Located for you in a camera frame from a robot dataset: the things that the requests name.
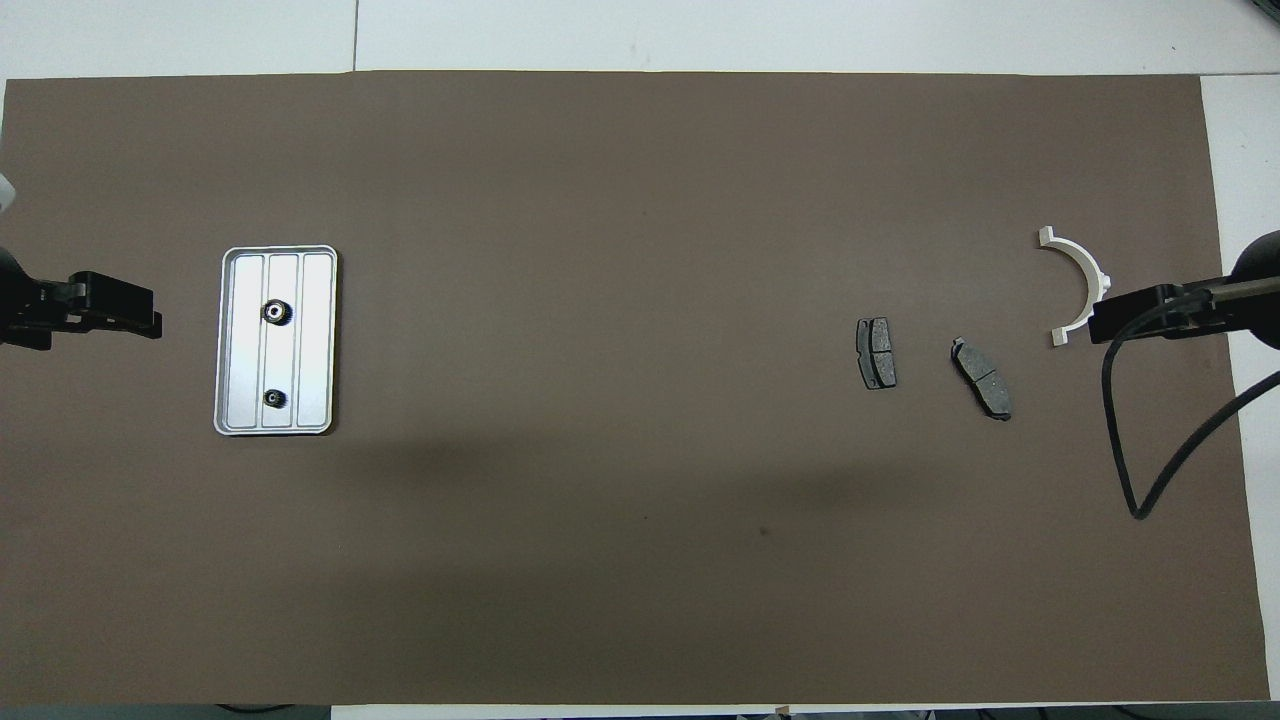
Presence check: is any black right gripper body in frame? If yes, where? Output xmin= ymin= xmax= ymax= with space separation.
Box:
xmin=1185 ymin=230 xmax=1280 ymax=351

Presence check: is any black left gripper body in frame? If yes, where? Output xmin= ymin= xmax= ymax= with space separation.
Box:
xmin=0 ymin=245 xmax=76 ymax=351

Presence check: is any silver metal tray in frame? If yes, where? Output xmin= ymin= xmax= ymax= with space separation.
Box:
xmin=213 ymin=245 xmax=339 ymax=437

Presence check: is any long grey brake pad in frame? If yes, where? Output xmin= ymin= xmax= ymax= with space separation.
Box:
xmin=950 ymin=337 xmax=1013 ymax=422

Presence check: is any short grey brake pad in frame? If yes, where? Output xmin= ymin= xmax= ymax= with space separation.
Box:
xmin=855 ymin=317 xmax=898 ymax=391

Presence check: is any brown table mat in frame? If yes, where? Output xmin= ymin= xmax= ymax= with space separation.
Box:
xmin=0 ymin=70 xmax=1271 ymax=706

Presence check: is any white semicircular bracket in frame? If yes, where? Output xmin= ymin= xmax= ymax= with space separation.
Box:
xmin=1037 ymin=226 xmax=1113 ymax=348

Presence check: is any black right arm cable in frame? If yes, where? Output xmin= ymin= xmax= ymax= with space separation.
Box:
xmin=1101 ymin=290 xmax=1280 ymax=520

